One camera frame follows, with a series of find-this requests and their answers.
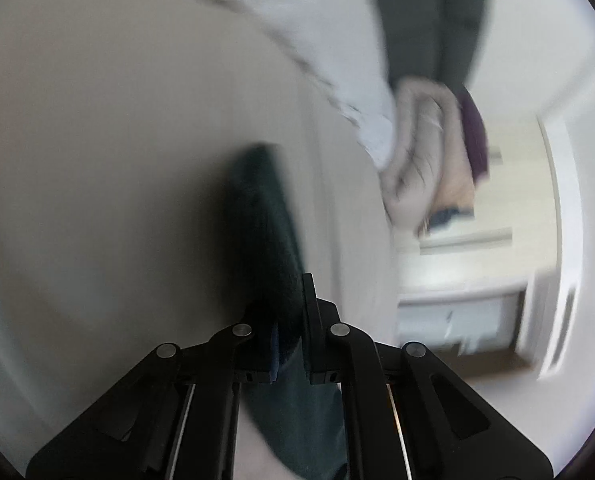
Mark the dark green fleece garment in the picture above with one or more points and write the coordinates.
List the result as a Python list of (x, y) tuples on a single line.
[(262, 220)]

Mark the blue clothes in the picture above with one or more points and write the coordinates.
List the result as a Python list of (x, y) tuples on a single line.
[(447, 217)]

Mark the bed with pale sheet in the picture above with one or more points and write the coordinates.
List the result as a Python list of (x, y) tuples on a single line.
[(102, 135)]

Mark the cream wardrobe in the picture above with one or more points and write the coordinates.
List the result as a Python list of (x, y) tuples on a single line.
[(517, 200)]

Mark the white pillow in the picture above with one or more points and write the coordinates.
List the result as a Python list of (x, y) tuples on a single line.
[(317, 35)]

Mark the dark grey padded headboard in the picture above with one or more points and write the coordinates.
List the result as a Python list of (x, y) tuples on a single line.
[(417, 10)]

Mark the folded beige comforter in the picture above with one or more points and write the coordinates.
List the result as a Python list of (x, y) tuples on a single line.
[(417, 125)]

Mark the purple cushion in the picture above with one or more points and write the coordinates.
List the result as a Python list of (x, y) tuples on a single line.
[(475, 135)]

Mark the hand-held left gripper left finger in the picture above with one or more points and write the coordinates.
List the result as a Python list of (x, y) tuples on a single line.
[(274, 360)]

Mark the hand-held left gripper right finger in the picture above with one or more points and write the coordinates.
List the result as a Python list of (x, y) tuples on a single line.
[(310, 320)]

